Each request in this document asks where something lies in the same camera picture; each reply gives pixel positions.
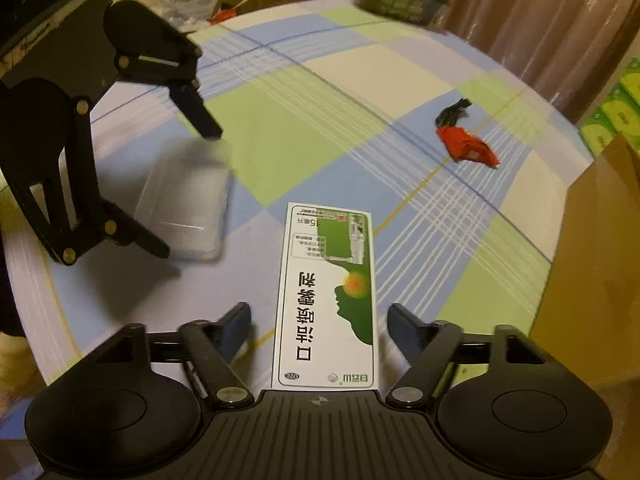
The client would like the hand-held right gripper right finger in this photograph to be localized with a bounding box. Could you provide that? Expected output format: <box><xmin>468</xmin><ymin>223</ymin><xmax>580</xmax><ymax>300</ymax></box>
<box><xmin>384</xmin><ymin>303</ymin><xmax>547</xmax><ymax>408</ymax></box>

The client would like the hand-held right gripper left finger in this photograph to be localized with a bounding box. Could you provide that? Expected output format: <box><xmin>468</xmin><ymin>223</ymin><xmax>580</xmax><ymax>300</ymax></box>
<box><xmin>96</xmin><ymin>302</ymin><xmax>254</xmax><ymax>409</ymax></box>

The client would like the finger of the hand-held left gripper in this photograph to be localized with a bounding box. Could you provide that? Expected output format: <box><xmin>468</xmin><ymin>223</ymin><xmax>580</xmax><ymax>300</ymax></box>
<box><xmin>102</xmin><ymin>0</ymin><xmax>224</xmax><ymax>141</ymax></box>
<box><xmin>10</xmin><ymin>97</ymin><xmax>171</xmax><ymax>266</ymax></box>

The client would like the clear plastic container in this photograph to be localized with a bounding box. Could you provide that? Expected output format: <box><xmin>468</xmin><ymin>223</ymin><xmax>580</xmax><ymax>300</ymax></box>
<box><xmin>134</xmin><ymin>139</ymin><xmax>234</xmax><ymax>262</ymax></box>

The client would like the green medicine box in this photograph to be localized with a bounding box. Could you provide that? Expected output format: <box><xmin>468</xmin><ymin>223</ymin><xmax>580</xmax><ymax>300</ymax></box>
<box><xmin>271</xmin><ymin>203</ymin><xmax>377</xmax><ymax>391</ymax></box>

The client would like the large cardboard box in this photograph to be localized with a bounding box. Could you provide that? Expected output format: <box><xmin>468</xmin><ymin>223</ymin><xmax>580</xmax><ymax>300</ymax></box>
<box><xmin>529</xmin><ymin>130</ymin><xmax>640</xmax><ymax>413</ymax></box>

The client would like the checked tablecloth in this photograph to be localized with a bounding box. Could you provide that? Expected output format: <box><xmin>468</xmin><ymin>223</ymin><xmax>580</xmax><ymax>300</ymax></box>
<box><xmin>2</xmin><ymin>7</ymin><xmax>596</xmax><ymax>401</ymax></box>

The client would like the red packet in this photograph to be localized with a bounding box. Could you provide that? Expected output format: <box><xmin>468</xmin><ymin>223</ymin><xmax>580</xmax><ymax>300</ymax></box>
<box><xmin>434</xmin><ymin>125</ymin><xmax>501</xmax><ymax>170</ymax></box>

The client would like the stack of green tissue packets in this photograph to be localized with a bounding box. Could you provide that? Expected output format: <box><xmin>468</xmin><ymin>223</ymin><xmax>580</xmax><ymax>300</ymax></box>
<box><xmin>579</xmin><ymin>56</ymin><xmax>640</xmax><ymax>157</ymax></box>

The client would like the beige curtain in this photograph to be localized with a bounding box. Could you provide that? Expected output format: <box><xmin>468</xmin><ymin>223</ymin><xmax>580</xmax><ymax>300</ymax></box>
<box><xmin>444</xmin><ymin>0</ymin><xmax>640</xmax><ymax>127</ymax></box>

